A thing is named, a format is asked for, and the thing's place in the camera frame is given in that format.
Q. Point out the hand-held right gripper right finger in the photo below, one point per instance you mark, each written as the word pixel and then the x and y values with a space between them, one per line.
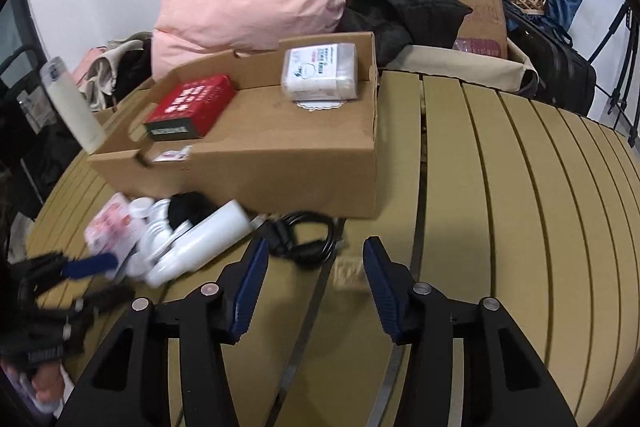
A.
pixel 382 292

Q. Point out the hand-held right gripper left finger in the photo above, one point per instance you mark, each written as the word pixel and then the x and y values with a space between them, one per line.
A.
pixel 250 292

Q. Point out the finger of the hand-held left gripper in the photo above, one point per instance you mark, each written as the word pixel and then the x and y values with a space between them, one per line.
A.
pixel 90 267
pixel 105 297

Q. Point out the pink plastic packet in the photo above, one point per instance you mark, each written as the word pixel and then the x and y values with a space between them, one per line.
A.
pixel 107 227

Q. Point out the large white round jar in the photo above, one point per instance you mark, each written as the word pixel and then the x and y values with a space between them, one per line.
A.
pixel 155 247

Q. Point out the white plastic bottle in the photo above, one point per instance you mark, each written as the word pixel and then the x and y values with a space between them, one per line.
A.
pixel 200 242

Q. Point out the small white jar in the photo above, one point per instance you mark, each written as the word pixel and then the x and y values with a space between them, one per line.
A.
pixel 141 207

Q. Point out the black fluffy scrunchie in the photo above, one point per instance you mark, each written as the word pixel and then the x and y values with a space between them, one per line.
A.
pixel 187 207

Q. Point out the shallow brown cardboard box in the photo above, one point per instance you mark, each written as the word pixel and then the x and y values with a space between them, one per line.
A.
pixel 300 167

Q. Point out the person's left hand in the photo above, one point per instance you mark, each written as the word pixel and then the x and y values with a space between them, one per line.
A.
pixel 45 389

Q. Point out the cream bottle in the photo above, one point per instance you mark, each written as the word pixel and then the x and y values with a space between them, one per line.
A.
pixel 70 112

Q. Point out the red flat box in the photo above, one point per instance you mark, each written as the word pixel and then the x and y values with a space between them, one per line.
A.
pixel 190 104

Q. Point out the pink bag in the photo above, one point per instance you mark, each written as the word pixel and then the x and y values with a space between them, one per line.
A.
pixel 87 72

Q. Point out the black garment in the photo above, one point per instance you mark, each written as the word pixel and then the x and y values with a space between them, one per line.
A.
pixel 132 67

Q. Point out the beige garment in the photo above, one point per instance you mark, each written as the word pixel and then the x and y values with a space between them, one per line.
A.
pixel 115 62

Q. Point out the beige fabric bin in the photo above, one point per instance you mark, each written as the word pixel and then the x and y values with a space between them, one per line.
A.
pixel 475 67

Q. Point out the black cloth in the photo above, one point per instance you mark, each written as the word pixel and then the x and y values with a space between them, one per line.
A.
pixel 400 12

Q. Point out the black suitcase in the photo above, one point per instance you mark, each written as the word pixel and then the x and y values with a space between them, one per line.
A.
pixel 560 62

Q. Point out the open brown cardboard box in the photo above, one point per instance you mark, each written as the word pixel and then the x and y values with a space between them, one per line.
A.
pixel 480 12

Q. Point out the black tripod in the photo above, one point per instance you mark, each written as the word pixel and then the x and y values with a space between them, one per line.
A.
pixel 620 57

